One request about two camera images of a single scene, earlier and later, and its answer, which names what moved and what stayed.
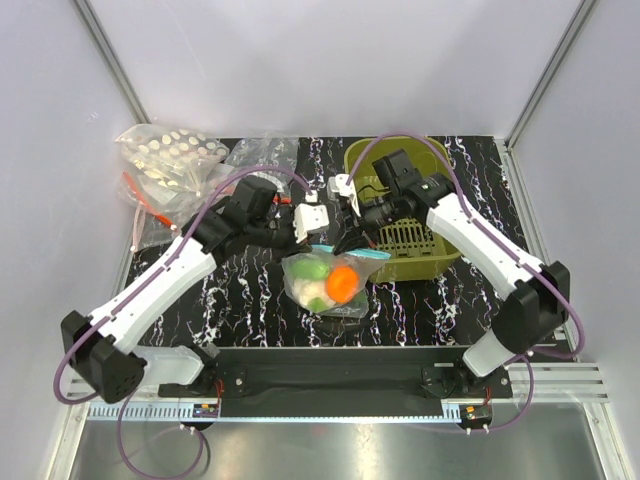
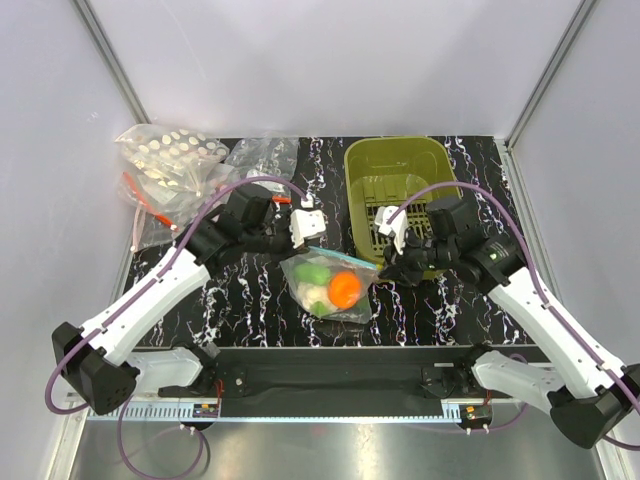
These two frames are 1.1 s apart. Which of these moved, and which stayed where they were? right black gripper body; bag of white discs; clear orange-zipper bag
Moved: right black gripper body
Stayed: clear orange-zipper bag; bag of white discs
